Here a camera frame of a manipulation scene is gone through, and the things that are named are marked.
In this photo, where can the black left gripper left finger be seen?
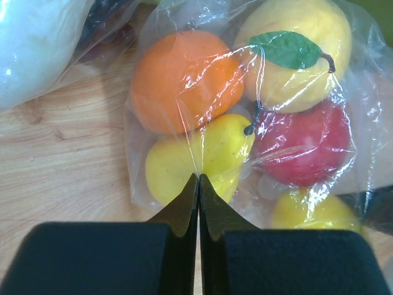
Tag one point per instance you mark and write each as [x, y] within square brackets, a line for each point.
[156, 256]

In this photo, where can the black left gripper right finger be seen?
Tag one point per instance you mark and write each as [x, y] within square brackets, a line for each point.
[239, 258]

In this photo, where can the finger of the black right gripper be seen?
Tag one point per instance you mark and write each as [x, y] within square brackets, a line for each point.
[374, 207]

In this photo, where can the fake yellow lemon from bag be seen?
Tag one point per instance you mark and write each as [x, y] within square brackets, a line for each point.
[305, 209]

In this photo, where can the fake red peach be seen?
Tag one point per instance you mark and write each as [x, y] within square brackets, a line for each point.
[302, 148]

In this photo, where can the clear zip bag with fruit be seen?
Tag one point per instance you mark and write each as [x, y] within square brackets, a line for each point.
[364, 93]

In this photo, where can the fake yellow peach with leaf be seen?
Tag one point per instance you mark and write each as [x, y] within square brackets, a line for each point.
[294, 53]

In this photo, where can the fake yellow pear in bag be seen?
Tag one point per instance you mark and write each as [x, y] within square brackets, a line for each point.
[218, 150]

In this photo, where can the fake orange in zip bag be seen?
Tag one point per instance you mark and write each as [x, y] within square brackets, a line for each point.
[185, 80]

